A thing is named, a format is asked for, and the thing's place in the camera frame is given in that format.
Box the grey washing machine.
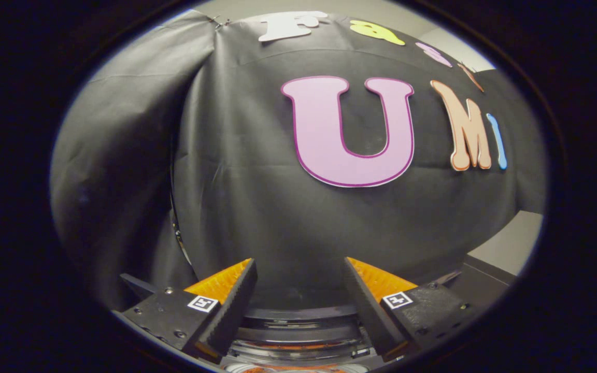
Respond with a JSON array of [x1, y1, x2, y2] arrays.
[[223, 360, 382, 373]]

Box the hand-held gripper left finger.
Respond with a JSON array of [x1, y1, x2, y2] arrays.
[[122, 258, 258, 358]]

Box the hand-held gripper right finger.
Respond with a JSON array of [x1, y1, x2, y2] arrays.
[[344, 257, 478, 362]]

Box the beige cabinet with grey top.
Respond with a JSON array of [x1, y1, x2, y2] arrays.
[[428, 210, 544, 306]]

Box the dark washing machine lid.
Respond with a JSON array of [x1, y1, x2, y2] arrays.
[[231, 305, 377, 363]]

